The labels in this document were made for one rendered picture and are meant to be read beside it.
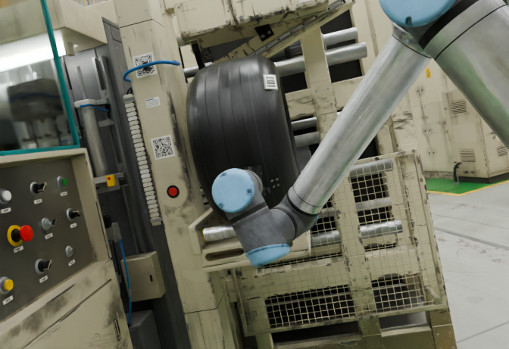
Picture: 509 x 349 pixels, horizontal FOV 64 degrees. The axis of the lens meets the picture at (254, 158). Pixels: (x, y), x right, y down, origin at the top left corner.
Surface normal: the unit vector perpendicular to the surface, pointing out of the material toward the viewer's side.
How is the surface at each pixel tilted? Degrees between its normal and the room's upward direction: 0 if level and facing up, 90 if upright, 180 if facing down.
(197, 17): 90
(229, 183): 78
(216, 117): 73
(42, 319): 90
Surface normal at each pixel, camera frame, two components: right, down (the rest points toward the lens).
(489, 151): 0.25, 0.00
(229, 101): -0.20, -0.36
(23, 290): 0.97, -0.20
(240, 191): -0.19, -0.12
